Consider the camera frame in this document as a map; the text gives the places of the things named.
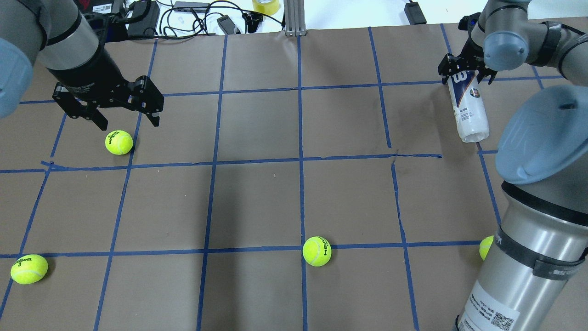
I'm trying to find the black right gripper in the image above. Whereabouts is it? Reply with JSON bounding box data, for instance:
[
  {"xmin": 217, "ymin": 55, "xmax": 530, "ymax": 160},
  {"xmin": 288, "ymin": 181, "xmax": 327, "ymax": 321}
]
[{"xmin": 438, "ymin": 40, "xmax": 498, "ymax": 85}]

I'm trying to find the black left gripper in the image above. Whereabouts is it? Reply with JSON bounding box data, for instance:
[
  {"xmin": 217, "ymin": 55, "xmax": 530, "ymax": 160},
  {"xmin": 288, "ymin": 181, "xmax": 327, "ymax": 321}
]
[{"xmin": 52, "ymin": 55, "xmax": 164, "ymax": 131}]

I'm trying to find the white tennis ball can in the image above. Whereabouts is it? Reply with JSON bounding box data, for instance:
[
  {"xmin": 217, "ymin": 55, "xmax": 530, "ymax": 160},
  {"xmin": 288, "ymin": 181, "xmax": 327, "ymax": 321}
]
[{"xmin": 447, "ymin": 71, "xmax": 490, "ymax": 143}]

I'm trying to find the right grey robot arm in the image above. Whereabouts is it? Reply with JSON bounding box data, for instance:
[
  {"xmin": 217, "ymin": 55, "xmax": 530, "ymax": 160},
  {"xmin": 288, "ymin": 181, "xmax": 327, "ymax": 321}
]
[{"xmin": 79, "ymin": 31, "xmax": 587, "ymax": 331}]

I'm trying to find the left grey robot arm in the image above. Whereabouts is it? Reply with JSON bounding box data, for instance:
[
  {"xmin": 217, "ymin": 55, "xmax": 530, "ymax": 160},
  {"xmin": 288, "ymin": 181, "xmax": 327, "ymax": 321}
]
[{"xmin": 0, "ymin": 0, "xmax": 164, "ymax": 131}]

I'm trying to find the Wilson 3 tennis ball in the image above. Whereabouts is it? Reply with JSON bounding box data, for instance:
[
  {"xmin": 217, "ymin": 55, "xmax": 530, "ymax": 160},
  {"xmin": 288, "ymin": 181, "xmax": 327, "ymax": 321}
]
[{"xmin": 105, "ymin": 130, "xmax": 134, "ymax": 155}]

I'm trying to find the yellow tennis ball near base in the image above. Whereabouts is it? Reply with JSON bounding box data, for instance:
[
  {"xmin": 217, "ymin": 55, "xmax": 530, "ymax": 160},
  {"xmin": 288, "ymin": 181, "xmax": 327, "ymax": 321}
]
[
  {"xmin": 478, "ymin": 235, "xmax": 494, "ymax": 261},
  {"xmin": 11, "ymin": 254, "xmax": 49, "ymax": 285}
]

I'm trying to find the Head yellow tennis ball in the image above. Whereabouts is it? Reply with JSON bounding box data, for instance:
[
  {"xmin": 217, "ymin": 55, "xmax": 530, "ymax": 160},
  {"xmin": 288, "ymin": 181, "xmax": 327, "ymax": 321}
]
[{"xmin": 302, "ymin": 235, "xmax": 332, "ymax": 268}]

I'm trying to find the black power adapter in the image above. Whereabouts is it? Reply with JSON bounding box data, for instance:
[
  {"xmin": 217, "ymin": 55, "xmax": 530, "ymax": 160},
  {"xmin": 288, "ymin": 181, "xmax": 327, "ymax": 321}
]
[{"xmin": 404, "ymin": 0, "xmax": 428, "ymax": 25}]

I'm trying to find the black laptop charger brick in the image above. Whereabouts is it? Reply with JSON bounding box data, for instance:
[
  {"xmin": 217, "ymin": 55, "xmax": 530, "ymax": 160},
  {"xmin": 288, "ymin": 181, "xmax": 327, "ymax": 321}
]
[{"xmin": 127, "ymin": 0, "xmax": 160, "ymax": 40}]

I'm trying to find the yellow tape roll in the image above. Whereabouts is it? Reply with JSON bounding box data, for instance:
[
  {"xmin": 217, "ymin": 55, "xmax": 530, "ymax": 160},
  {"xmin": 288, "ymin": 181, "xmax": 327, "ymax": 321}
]
[{"xmin": 252, "ymin": 0, "xmax": 281, "ymax": 16}]

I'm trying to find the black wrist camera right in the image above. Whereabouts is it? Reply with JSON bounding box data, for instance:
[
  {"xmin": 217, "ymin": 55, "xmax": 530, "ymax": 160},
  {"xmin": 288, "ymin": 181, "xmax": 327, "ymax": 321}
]
[{"xmin": 458, "ymin": 12, "xmax": 481, "ymax": 34}]

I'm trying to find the aluminium frame post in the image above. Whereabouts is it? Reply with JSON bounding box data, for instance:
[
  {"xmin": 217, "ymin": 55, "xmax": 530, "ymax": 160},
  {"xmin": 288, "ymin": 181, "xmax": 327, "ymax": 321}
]
[{"xmin": 283, "ymin": 0, "xmax": 307, "ymax": 36}]

